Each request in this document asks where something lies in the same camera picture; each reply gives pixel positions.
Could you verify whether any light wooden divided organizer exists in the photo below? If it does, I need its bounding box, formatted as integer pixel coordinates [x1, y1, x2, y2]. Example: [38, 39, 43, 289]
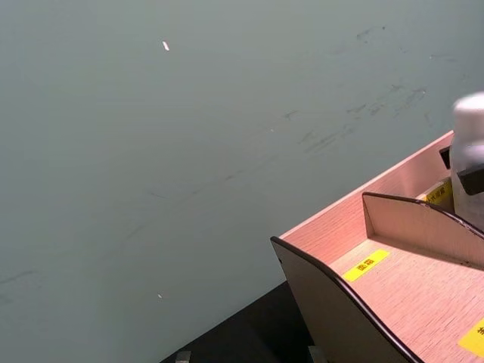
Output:
[269, 130, 484, 363]

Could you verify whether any black table cloth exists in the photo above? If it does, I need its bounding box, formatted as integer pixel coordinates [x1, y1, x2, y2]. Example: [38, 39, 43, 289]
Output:
[160, 281, 315, 363]

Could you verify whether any yellow label sticker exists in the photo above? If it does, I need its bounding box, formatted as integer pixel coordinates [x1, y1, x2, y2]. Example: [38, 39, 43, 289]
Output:
[343, 249, 391, 283]
[458, 316, 484, 358]
[424, 182, 453, 206]

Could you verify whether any white plastic bottle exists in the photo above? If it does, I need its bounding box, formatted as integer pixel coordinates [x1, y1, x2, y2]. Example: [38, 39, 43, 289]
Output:
[447, 92, 484, 225]

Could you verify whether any pale grey wall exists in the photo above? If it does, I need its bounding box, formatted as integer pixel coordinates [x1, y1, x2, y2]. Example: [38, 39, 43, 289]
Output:
[0, 0, 484, 363]

